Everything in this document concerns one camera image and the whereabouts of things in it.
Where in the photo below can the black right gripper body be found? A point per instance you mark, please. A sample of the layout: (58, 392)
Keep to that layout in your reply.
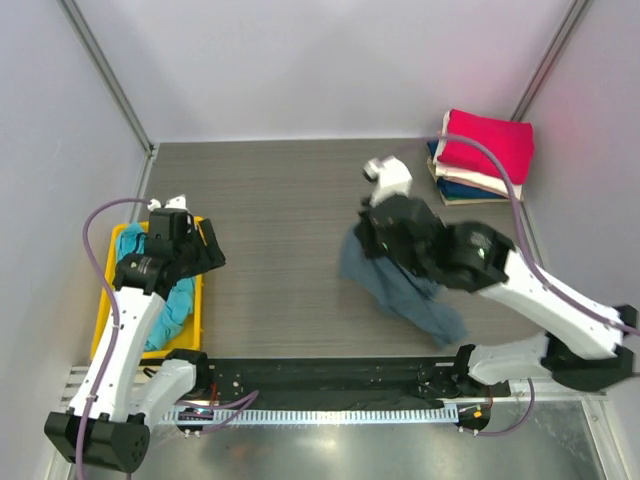
(372, 244)

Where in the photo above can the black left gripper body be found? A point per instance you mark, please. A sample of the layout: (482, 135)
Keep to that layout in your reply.
(188, 252)

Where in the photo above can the slate blue t shirt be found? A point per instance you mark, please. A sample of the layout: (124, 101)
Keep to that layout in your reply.
(399, 293)

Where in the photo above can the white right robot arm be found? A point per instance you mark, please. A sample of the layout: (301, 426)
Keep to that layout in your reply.
(581, 343)

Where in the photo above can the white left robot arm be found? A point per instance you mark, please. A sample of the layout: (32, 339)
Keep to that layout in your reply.
(108, 423)

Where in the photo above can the turquoise t shirt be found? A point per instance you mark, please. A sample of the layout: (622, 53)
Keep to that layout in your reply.
(180, 303)

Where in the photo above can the folded green t shirt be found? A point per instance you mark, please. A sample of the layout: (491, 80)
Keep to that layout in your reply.
(452, 201)

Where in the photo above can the folded navy t shirt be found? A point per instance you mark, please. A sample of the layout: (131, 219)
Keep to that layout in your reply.
(450, 188)

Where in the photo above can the folded cream t shirt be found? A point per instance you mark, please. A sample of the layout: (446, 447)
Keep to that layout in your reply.
(469, 178)

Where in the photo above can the folded red t shirt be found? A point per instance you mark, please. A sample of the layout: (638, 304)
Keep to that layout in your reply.
(511, 142)

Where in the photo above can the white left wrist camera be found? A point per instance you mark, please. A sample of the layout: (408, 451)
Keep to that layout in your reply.
(177, 203)

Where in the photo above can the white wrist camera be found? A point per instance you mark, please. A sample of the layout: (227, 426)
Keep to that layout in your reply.
(177, 203)
(389, 177)

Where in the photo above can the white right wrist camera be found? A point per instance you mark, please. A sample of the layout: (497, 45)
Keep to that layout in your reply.
(389, 177)

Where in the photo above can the aluminium frame rail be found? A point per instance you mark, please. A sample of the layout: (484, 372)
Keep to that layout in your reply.
(77, 380)

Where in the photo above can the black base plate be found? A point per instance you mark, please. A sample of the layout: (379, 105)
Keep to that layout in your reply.
(342, 384)

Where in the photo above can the white slotted cable duct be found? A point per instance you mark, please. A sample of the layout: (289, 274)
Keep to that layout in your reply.
(179, 416)

